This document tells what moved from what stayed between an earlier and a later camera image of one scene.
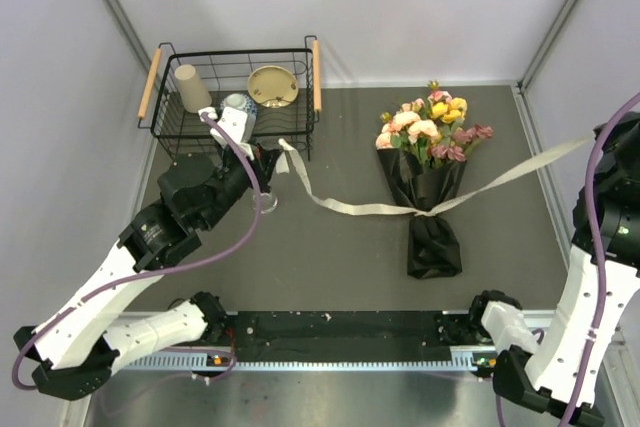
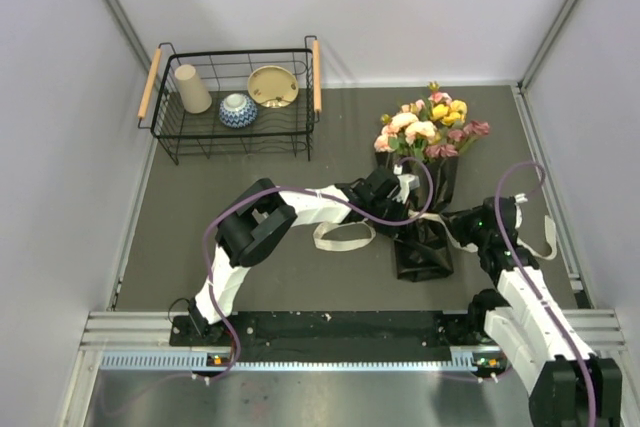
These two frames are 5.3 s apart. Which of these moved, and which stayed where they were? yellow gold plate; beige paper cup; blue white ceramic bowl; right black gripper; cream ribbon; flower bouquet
Moved: right black gripper; cream ribbon
Stayed: flower bouquet; blue white ceramic bowl; yellow gold plate; beige paper cup
